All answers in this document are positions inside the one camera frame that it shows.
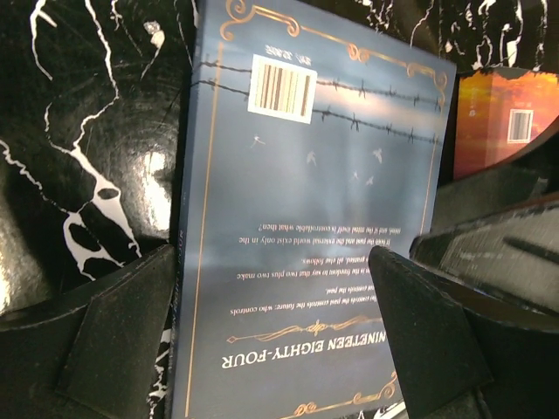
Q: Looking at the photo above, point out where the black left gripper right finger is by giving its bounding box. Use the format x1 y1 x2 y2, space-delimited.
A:
369 246 558 418

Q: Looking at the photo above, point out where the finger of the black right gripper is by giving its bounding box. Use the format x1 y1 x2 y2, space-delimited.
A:
430 133 558 233
410 196 558 317

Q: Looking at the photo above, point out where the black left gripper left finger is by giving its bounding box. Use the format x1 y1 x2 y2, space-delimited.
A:
1 244 176 418

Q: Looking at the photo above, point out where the blue orange sunset book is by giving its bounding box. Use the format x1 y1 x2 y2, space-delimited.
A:
453 66 558 180

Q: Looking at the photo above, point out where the grey-blue Nineteen Eighty-Four book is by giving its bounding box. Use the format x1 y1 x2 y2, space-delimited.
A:
169 1 456 418

